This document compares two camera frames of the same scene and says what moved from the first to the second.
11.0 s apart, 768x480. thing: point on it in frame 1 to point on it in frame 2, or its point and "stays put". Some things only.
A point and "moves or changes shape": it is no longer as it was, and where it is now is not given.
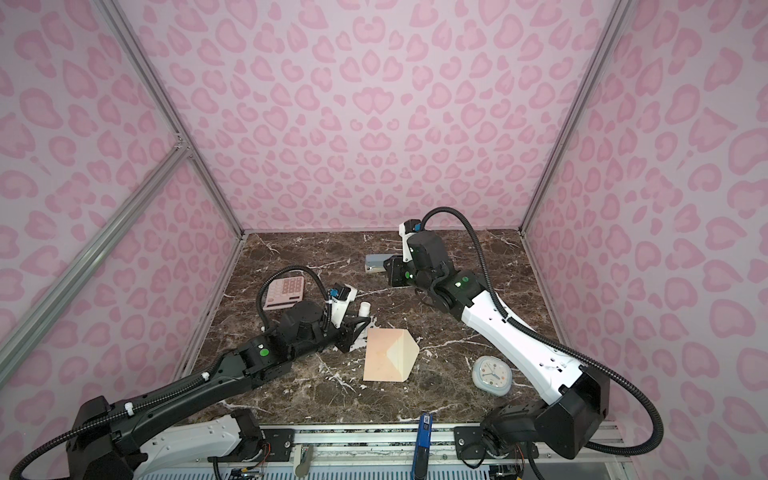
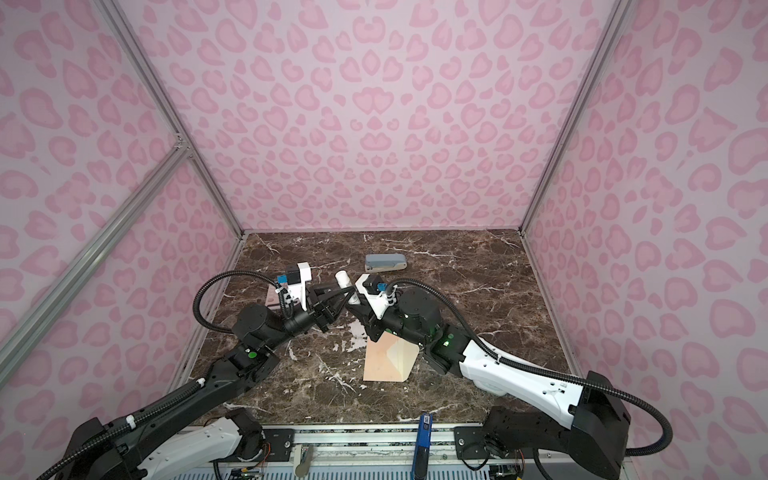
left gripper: [348, 330] to [321, 313]
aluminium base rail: [384, 452] stays put
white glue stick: [364, 309] moves or changes shape
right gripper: [395, 276] to [371, 323]
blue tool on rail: [421, 462] stays put
